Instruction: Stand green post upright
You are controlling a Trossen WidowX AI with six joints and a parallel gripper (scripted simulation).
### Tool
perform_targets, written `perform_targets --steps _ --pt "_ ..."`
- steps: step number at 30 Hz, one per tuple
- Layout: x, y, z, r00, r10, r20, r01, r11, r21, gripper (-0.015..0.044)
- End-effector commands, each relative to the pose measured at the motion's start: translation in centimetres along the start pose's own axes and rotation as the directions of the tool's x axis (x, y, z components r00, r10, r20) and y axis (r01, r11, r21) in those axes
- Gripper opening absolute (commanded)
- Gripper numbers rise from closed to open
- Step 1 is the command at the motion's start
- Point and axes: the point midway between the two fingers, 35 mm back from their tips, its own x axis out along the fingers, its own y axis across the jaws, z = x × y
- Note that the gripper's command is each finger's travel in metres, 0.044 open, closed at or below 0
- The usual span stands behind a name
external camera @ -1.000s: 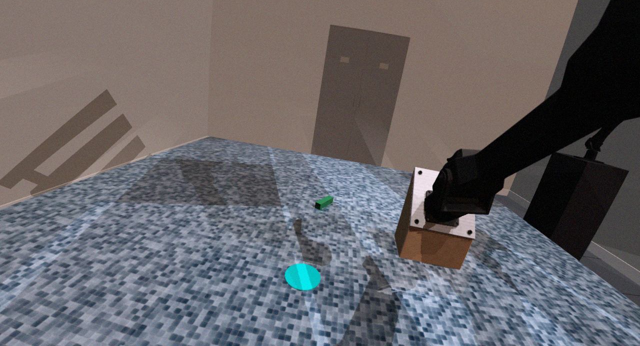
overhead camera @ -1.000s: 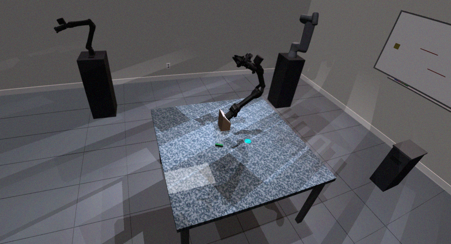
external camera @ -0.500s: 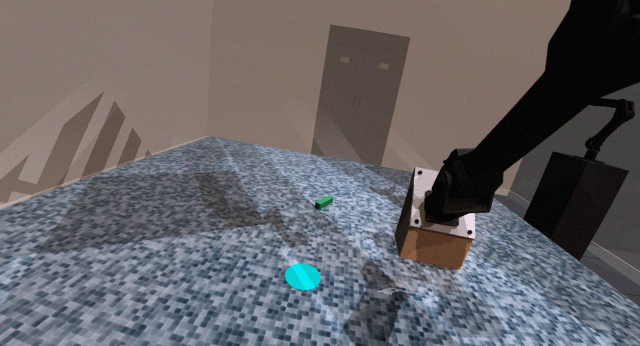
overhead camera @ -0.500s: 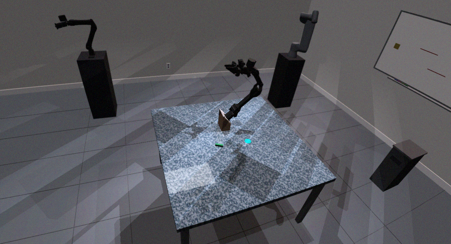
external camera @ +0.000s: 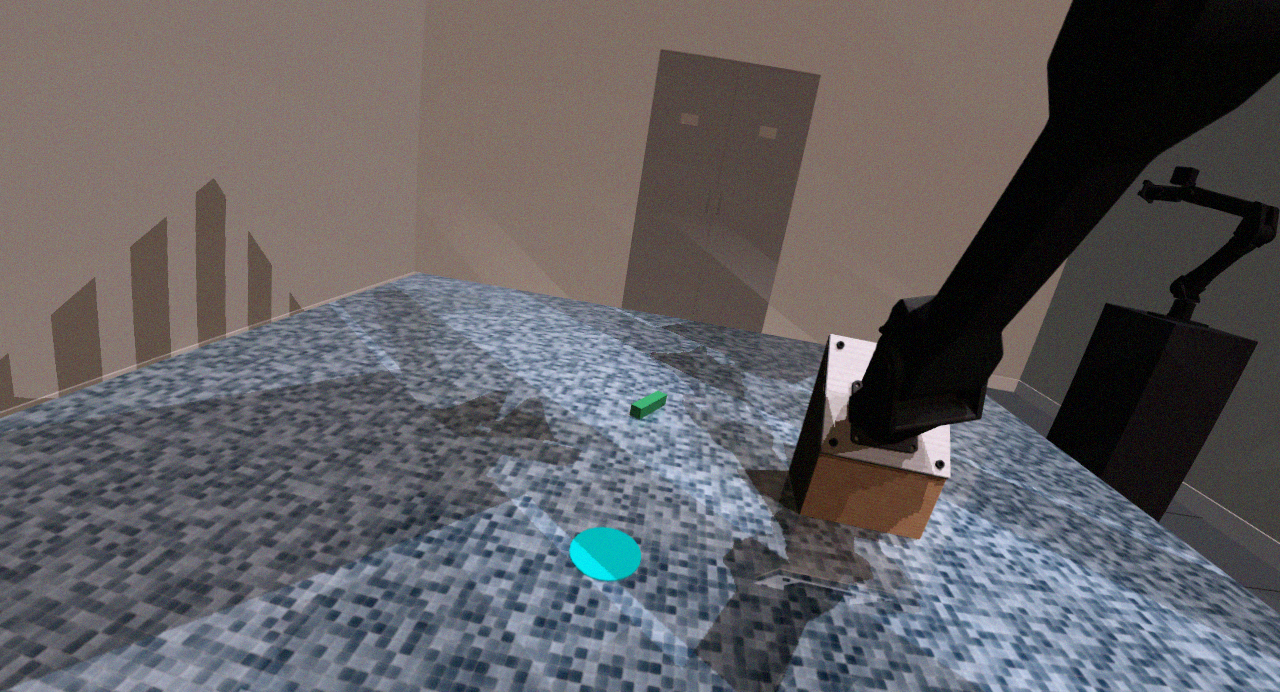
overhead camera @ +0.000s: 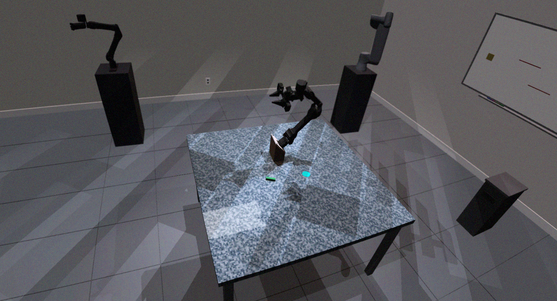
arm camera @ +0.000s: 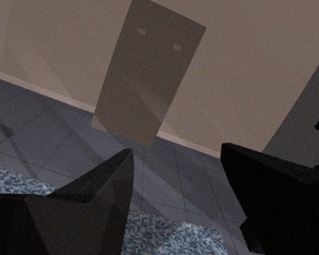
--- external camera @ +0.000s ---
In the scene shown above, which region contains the green square post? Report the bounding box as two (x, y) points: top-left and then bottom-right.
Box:
(630, 391), (667, 420)

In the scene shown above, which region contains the teal flat circle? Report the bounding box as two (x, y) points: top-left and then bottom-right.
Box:
(570, 528), (641, 581)

